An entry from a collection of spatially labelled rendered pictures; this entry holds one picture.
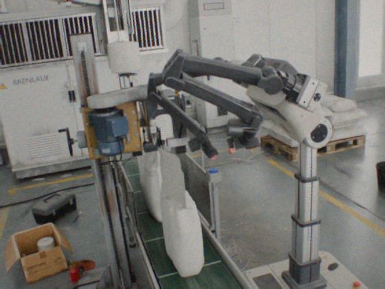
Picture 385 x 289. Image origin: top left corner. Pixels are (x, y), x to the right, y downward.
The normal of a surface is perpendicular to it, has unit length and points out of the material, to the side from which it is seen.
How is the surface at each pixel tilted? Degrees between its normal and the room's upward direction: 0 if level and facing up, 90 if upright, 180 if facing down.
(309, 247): 90
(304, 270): 90
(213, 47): 90
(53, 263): 89
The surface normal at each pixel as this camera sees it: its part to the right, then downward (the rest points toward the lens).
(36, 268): 0.54, 0.22
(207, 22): 0.31, 0.28
